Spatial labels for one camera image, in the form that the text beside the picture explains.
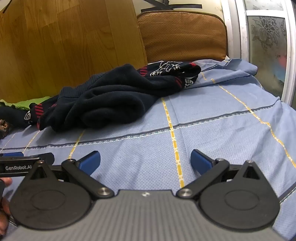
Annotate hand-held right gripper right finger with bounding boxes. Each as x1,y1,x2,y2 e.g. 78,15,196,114
177,149,270,199

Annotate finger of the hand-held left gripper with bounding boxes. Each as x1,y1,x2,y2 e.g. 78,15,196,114
35,152,55,166
0,152,24,158

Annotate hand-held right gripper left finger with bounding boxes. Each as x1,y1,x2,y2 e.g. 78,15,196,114
23,151,114,199

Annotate dark patterned knit sweater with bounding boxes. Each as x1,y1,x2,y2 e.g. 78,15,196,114
24,61,202,133

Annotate person's left hand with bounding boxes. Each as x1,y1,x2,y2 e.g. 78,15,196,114
0,178,13,235

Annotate floral cloth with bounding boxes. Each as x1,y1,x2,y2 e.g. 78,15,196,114
0,118,13,140

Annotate blue checked bedsheet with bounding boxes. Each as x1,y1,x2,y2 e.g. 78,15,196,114
0,58,296,240

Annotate dark cloth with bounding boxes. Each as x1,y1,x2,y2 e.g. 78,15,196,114
0,106,31,128

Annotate green cloth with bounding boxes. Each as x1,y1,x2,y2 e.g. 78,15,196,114
0,96,53,111

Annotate wood-grain board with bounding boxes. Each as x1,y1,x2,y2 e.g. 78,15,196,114
0,0,148,104

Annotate brown cushion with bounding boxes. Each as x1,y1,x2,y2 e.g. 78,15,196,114
136,10,228,64

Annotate sliding glass door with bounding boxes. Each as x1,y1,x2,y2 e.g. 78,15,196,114
220,0,296,106

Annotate black tape strips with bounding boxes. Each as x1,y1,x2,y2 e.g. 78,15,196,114
140,0,203,13

